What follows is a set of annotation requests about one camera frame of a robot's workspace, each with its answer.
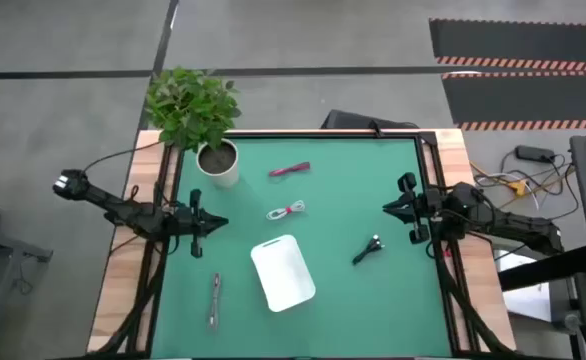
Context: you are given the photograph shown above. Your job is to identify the black floor mat striped edge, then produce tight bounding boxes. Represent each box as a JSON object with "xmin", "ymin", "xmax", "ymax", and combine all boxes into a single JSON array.
[
  {"xmin": 441, "ymin": 72, "xmax": 586, "ymax": 132},
  {"xmin": 428, "ymin": 18, "xmax": 586, "ymax": 72}
]

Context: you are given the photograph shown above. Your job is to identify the white cable with red tie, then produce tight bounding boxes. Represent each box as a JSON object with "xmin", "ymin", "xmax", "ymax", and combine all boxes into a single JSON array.
[{"xmin": 265, "ymin": 199, "xmax": 307, "ymax": 222}]

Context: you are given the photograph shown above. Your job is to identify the green leafy plant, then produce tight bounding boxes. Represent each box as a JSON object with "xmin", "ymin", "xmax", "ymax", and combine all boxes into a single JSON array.
[{"xmin": 144, "ymin": 66, "xmax": 243, "ymax": 153}]

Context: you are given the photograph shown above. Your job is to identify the white plastic tray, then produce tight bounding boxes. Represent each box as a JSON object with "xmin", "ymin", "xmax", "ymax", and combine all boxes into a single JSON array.
[{"xmin": 250, "ymin": 234, "xmax": 317, "ymax": 314}]

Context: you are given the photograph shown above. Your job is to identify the white plant pot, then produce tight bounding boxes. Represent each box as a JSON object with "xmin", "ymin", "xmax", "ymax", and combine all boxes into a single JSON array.
[{"xmin": 195, "ymin": 138, "xmax": 240, "ymax": 189}]

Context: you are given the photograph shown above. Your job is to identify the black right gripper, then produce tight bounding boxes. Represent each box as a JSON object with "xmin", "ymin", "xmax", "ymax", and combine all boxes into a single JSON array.
[{"xmin": 382, "ymin": 172, "xmax": 445, "ymax": 246}]

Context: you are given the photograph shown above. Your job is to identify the green table mat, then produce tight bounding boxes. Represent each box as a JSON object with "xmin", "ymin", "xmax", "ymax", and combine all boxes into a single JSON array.
[{"xmin": 150, "ymin": 137, "xmax": 454, "ymax": 359}]

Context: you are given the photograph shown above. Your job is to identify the black power adapter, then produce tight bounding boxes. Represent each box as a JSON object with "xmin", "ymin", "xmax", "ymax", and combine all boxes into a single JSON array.
[{"xmin": 515, "ymin": 144, "xmax": 557, "ymax": 164}]

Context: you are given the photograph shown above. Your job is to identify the black beam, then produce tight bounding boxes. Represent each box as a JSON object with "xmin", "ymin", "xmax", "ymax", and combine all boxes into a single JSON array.
[{"xmin": 497, "ymin": 244, "xmax": 586, "ymax": 293}]

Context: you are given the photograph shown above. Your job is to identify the black USB-C cable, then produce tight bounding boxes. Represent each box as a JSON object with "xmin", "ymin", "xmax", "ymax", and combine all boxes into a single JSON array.
[{"xmin": 351, "ymin": 234, "xmax": 386, "ymax": 266}]

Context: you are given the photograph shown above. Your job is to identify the black aluminium table frame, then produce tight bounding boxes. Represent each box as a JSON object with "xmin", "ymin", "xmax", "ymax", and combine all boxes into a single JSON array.
[{"xmin": 92, "ymin": 130, "xmax": 519, "ymax": 359}]

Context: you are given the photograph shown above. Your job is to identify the white sheet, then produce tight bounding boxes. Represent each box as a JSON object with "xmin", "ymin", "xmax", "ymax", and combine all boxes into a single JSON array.
[{"xmin": 495, "ymin": 249, "xmax": 555, "ymax": 322}]

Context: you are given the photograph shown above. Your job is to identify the red USB-C cable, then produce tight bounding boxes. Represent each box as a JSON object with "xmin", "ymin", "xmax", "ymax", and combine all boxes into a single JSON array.
[{"xmin": 267, "ymin": 161, "xmax": 312, "ymax": 178}]

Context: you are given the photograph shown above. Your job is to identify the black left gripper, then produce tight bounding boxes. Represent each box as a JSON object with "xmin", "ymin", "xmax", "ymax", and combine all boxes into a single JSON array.
[{"xmin": 172, "ymin": 188, "xmax": 230, "ymax": 259}]

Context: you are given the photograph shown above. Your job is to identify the tangled floor cables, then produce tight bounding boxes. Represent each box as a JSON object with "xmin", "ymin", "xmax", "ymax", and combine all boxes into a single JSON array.
[{"xmin": 470, "ymin": 148, "xmax": 580, "ymax": 226}]

